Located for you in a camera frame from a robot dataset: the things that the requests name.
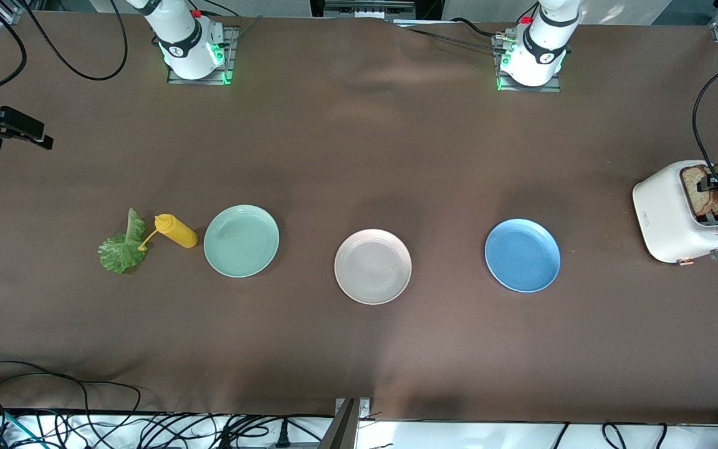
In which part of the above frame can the grey power strip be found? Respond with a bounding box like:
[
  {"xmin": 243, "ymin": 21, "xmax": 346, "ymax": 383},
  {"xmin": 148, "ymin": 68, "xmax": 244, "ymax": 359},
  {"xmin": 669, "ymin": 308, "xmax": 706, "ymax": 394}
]
[{"xmin": 323, "ymin": 0, "xmax": 417, "ymax": 19}]

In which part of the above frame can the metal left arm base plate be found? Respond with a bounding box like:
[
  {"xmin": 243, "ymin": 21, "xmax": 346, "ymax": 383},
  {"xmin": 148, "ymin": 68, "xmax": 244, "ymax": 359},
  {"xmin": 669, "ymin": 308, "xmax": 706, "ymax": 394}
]
[{"xmin": 496, "ymin": 32, "xmax": 563, "ymax": 93}]

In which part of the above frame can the aluminium profile post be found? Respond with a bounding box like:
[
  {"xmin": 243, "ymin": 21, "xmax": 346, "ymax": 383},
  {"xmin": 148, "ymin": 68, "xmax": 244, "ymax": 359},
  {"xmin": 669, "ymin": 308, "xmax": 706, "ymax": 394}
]
[{"xmin": 330, "ymin": 397, "xmax": 372, "ymax": 449}]

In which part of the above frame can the beige plate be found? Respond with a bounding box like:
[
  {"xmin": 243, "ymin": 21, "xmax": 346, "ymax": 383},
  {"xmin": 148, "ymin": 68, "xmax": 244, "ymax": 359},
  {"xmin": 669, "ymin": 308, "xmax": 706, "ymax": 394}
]
[{"xmin": 334, "ymin": 228, "xmax": 413, "ymax": 306}]

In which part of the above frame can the blue plate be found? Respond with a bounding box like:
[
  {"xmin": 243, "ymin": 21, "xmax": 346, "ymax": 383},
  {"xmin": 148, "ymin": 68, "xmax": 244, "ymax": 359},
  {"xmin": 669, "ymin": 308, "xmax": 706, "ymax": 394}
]
[{"xmin": 484, "ymin": 218, "xmax": 562, "ymax": 294}]

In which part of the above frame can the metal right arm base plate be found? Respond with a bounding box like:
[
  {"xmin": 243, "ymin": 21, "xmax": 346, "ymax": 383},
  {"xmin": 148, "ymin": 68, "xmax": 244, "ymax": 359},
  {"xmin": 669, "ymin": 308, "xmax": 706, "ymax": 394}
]
[{"xmin": 167, "ymin": 26, "xmax": 236, "ymax": 85}]

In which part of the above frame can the green lettuce leaf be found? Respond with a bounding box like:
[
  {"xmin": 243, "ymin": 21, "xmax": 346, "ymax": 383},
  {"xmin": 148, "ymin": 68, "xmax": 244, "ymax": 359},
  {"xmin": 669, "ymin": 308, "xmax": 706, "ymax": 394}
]
[{"xmin": 97, "ymin": 208, "xmax": 148, "ymax": 275}]

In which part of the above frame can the white toaster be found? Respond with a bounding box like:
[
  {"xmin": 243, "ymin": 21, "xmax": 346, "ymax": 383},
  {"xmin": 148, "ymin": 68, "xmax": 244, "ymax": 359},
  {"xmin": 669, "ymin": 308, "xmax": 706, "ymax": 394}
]
[{"xmin": 632, "ymin": 160, "xmax": 718, "ymax": 268}]

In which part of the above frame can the thin grey cable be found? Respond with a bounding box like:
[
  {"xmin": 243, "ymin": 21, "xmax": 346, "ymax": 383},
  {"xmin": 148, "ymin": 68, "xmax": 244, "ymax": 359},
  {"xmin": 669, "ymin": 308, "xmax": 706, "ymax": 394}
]
[{"xmin": 225, "ymin": 16, "xmax": 264, "ymax": 47}]

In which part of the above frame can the yellow mustard squeeze bottle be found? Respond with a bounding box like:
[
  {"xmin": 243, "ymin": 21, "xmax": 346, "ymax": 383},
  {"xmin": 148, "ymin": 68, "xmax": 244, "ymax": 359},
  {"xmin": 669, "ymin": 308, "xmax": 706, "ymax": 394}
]
[{"xmin": 138, "ymin": 213, "xmax": 199, "ymax": 252}]

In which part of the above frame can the black base supply cable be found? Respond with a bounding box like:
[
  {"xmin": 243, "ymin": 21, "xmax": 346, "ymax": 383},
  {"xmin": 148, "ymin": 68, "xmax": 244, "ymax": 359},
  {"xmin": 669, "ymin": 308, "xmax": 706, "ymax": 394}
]
[{"xmin": 393, "ymin": 17, "xmax": 525, "ymax": 54}]

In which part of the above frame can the brown table cloth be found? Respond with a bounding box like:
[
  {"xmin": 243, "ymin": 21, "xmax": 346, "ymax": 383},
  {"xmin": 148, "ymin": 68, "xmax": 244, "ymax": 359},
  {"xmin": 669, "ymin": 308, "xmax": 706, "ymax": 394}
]
[{"xmin": 0, "ymin": 9, "xmax": 718, "ymax": 426}]

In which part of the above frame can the pale green plate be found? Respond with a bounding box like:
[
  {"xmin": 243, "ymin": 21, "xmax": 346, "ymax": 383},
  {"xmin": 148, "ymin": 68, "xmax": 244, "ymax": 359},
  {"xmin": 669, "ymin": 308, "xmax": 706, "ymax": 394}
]
[{"xmin": 203, "ymin": 205, "xmax": 280, "ymax": 279}]

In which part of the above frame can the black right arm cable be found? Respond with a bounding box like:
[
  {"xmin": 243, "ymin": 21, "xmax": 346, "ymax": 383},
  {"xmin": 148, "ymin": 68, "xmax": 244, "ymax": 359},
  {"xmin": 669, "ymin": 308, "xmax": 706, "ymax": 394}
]
[{"xmin": 0, "ymin": 0, "xmax": 129, "ymax": 97}]

